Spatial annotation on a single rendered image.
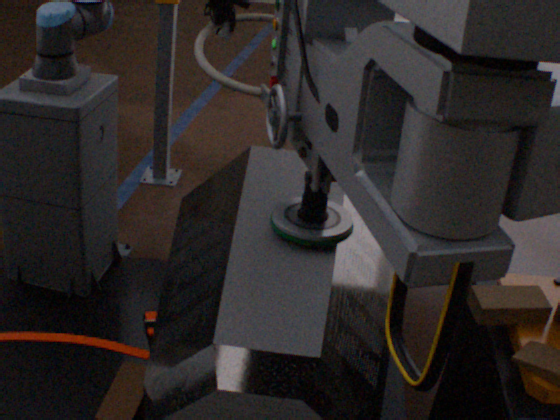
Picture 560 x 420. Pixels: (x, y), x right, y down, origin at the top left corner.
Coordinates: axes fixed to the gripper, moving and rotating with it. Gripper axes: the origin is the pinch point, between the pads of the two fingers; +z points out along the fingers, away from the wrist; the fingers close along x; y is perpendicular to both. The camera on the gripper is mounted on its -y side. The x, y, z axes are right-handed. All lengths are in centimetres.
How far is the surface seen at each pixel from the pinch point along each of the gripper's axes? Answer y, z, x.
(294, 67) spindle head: 41, -46, 72
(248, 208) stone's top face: 42, 5, 67
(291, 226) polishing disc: 44, -5, 85
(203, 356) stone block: 88, -10, 105
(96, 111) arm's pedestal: 39, 36, -24
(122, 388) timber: 85, 69, 66
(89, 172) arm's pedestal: 48, 55, -14
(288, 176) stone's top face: 19, 11, 60
